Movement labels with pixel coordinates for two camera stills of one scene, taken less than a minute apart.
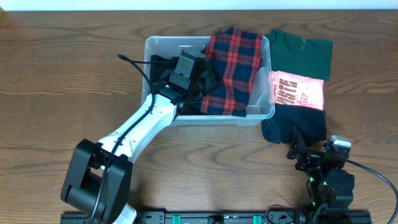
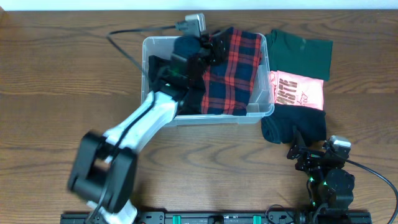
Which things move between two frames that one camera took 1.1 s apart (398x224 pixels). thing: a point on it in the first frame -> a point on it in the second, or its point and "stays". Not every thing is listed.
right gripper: x=311 y=155 stays
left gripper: x=204 y=79 -> x=214 y=45
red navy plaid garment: x=237 y=55 stays
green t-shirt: x=309 y=57 stays
